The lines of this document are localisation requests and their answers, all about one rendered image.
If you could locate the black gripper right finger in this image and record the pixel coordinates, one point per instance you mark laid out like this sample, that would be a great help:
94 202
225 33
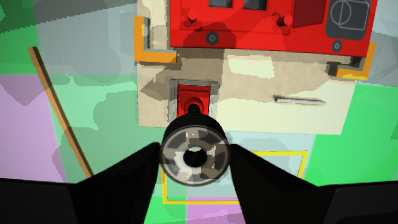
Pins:
269 195

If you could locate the yellow rectangular outline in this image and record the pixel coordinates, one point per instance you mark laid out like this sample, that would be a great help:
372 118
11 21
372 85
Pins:
259 153

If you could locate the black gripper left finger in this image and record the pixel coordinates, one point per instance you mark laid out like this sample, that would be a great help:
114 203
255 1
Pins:
120 194

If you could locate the brown thin rod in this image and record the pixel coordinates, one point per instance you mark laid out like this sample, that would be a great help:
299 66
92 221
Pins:
59 112

